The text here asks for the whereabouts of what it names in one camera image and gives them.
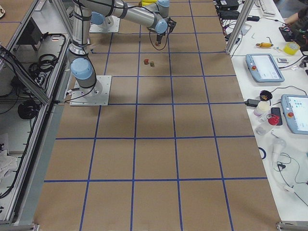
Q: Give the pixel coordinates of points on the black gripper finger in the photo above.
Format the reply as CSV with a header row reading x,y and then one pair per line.
x,y
159,38

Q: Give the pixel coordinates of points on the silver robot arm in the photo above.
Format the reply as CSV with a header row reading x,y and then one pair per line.
x,y
101,13
101,20

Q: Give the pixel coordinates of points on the yellow banana bunch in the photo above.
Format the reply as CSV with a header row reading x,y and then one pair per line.
x,y
147,2

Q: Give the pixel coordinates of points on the yellow tape roll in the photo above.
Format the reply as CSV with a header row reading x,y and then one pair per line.
x,y
291,48

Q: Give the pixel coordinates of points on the white paper cup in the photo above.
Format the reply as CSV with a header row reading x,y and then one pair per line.
x,y
262,108

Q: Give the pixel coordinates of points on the black bowl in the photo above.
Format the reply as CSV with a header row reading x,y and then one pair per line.
x,y
265,95

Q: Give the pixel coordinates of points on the far teach pendant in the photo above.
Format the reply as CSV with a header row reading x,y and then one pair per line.
x,y
263,68

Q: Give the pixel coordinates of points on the black smartphone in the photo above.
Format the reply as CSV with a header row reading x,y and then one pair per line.
x,y
277,112

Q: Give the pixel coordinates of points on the red round object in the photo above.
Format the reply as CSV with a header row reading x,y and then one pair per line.
x,y
273,120

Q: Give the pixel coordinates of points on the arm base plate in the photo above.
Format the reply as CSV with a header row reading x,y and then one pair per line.
x,y
98,96
113,29

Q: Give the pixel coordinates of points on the near teach pendant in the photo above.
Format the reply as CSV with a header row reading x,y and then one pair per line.
x,y
295,110

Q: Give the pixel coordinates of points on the aluminium frame post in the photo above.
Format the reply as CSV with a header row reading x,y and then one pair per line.
x,y
247,6

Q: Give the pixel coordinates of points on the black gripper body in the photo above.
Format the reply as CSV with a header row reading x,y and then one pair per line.
x,y
159,37

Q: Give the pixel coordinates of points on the gold cylinder tool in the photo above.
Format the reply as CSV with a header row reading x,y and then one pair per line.
x,y
264,45

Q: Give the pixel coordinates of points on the teach pendant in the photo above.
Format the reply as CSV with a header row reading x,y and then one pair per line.
x,y
263,68
295,110

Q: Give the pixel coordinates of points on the black power adapter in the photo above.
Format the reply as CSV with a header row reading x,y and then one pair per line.
x,y
252,102

